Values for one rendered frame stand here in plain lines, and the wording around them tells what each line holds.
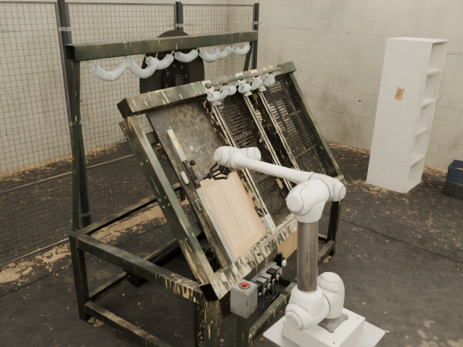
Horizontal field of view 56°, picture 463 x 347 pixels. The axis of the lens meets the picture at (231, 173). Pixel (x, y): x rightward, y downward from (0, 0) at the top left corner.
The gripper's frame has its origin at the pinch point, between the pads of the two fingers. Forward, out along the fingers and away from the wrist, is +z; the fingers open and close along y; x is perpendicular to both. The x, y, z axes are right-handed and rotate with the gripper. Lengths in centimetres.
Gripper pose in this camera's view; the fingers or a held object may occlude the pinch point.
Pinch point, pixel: (208, 176)
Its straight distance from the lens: 273.3
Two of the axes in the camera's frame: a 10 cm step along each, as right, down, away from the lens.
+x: 5.5, -2.9, 7.8
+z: -7.1, 3.3, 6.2
